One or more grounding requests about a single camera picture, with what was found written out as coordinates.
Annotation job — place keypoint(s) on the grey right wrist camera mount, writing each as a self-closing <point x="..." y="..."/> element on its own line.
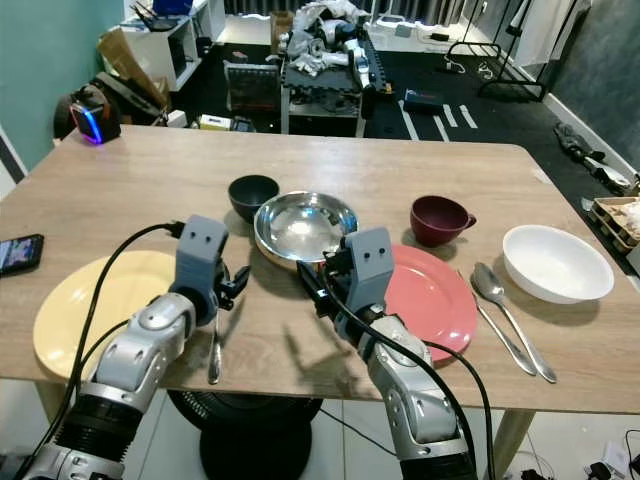
<point x="370" y="262"/>

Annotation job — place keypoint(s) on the small dark grey bowl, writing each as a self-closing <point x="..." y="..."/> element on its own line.
<point x="253" y="195"/>

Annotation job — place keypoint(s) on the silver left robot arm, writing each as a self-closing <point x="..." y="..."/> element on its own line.
<point x="150" y="345"/>

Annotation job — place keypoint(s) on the white shelf unit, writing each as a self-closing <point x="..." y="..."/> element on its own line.
<point x="180" y="45"/>

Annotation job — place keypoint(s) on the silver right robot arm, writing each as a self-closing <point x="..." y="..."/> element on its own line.
<point x="410" y="390"/>

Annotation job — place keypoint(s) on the black cart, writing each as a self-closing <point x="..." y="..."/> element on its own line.
<point x="322" y="95"/>

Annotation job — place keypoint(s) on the wooden tray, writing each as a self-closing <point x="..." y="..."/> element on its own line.
<point x="618" y="222"/>

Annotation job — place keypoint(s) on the pink plate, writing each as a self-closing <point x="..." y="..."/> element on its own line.
<point x="430" y="295"/>

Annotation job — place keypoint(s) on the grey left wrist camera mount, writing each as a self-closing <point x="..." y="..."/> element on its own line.
<point x="200" y="245"/>

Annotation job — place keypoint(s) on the blue box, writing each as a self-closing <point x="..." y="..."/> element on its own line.
<point x="172" y="6"/>

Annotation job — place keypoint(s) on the stainless steel bowl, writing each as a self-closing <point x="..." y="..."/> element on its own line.
<point x="305" y="225"/>

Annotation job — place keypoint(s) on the maroon cup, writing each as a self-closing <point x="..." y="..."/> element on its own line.
<point x="438" y="220"/>

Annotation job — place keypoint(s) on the white bowl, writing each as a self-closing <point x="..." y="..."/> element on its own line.
<point x="555" y="262"/>

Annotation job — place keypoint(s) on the small yellow white box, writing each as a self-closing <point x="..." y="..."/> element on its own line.
<point x="215" y="122"/>

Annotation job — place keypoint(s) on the yellow plate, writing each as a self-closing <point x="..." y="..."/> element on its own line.
<point x="80" y="320"/>

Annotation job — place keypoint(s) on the black metal rack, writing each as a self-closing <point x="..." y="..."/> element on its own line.
<point x="510" y="85"/>

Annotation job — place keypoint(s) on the black plastic crate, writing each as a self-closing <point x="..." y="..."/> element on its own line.
<point x="252" y="86"/>

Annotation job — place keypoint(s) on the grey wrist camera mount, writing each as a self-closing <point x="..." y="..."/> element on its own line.
<point x="370" y="262"/>
<point x="200" y="245"/>

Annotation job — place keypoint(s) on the brown cardboard piece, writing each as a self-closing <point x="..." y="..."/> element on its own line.
<point x="130" y="60"/>

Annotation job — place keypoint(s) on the large steel spoon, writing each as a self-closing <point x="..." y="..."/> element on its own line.
<point x="490" y="282"/>

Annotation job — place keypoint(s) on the black box on floor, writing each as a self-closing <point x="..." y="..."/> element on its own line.
<point x="423" y="101"/>

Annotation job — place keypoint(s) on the black headset with blue light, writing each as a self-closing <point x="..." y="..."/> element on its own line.
<point x="90" y="118"/>

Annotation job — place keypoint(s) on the wooden table leg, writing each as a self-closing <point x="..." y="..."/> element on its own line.
<point x="513" y="440"/>

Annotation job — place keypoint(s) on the slim steel cutlery piece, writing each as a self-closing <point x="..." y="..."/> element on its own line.
<point x="508" y="340"/>

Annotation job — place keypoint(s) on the small steel spoon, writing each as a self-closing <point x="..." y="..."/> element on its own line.
<point x="214" y="360"/>

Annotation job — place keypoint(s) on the pile of white robot parts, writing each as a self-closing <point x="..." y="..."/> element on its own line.
<point x="325" y="35"/>

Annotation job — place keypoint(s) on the black smartphone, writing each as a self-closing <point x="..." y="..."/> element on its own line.
<point x="20" y="254"/>

